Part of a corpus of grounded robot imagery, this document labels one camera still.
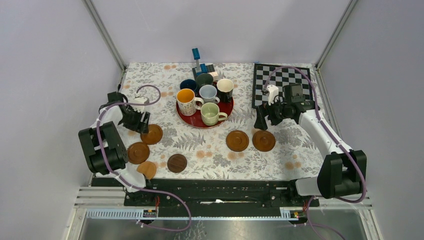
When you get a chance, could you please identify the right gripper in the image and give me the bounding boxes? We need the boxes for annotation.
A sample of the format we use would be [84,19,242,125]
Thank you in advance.
[253,96,291,131]

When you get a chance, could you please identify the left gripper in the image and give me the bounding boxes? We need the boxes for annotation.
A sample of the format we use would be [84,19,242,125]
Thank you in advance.
[119,105,149,134]

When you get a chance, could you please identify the light wooden coaster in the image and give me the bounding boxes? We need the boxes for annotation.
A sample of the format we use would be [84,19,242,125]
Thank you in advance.
[136,161,157,180]

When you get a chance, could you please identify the dark brown wooden coaster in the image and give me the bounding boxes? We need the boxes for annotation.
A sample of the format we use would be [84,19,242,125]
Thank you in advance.
[167,154,187,173]

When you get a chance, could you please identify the light green mug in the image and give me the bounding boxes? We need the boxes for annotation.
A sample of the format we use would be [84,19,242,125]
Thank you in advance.
[200,102,228,126]

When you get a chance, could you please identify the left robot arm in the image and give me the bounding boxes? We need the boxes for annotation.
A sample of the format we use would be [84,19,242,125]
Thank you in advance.
[78,92,155,206]

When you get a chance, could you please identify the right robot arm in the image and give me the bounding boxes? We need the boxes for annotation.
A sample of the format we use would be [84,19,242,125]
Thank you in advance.
[254,83,367,206]

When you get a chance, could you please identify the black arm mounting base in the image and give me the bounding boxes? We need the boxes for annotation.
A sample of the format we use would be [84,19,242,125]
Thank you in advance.
[90,177,321,218]

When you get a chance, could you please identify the floral tablecloth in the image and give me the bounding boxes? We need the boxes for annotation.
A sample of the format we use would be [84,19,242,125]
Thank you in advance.
[121,62,323,180]

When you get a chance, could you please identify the black mug cream inside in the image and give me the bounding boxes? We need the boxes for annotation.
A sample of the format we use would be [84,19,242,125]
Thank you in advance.
[216,78,234,103]

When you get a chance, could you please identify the patterned mug orange inside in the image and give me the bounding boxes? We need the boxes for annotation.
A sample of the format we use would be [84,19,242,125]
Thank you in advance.
[176,88,205,116]

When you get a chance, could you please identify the red round tray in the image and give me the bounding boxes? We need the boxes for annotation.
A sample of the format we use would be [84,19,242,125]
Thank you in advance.
[175,99,234,129]

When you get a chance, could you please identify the light blue mug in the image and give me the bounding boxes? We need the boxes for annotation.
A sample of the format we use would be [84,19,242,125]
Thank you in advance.
[199,84,220,104]

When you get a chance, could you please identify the dark blue mug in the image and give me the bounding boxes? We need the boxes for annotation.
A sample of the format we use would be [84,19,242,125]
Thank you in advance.
[179,79,198,93]

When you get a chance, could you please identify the dark green mug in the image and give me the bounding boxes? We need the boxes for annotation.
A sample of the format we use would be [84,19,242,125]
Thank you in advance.
[195,73,214,88]

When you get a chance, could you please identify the blue and black block toy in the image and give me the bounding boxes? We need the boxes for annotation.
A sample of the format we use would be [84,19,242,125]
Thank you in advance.
[192,48,219,81]

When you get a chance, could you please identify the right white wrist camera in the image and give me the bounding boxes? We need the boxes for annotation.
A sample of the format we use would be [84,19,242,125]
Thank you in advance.
[266,84,280,106]

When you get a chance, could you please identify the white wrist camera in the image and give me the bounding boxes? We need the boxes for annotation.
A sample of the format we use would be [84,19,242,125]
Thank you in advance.
[130,96,150,113]
[266,84,280,106]

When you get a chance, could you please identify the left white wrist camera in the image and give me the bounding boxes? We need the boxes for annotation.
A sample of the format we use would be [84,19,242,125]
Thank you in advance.
[130,96,150,113]

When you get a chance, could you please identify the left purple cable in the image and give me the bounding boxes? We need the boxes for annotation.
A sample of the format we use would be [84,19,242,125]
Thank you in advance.
[95,84,193,233]

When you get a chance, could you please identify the purple cable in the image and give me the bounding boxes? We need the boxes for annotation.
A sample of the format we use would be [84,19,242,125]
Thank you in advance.
[95,84,193,233]
[262,66,368,240]

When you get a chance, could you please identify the aluminium rail frame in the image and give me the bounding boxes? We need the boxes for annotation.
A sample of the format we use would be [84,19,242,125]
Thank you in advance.
[65,186,383,240]

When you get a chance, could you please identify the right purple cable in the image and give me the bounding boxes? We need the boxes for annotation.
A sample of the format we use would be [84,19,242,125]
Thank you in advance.
[262,66,368,240]

